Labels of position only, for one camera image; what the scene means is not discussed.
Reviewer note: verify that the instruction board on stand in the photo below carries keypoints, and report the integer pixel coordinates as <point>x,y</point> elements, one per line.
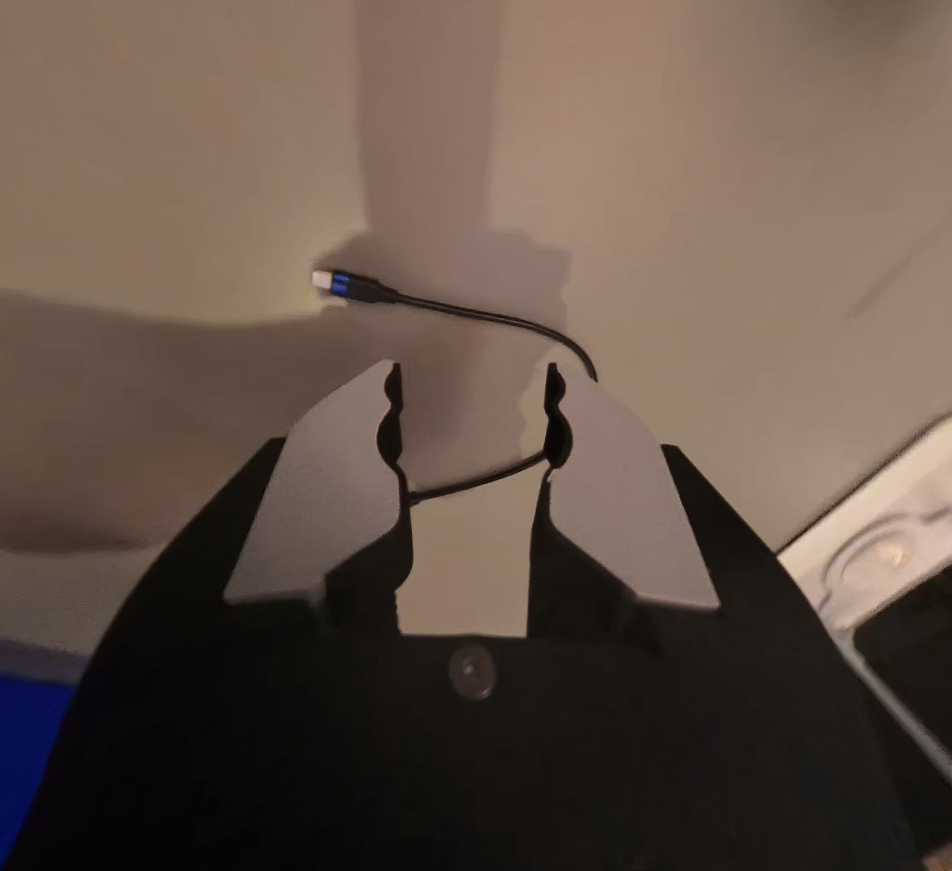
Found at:
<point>855,514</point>

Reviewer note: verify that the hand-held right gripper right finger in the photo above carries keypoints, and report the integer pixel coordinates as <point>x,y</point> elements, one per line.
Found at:
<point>632,514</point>

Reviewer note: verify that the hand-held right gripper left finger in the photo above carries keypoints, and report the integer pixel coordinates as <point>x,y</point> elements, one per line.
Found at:
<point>320,506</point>

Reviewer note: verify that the blue plastic bin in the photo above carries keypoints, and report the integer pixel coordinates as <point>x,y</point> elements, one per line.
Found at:
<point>30,737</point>

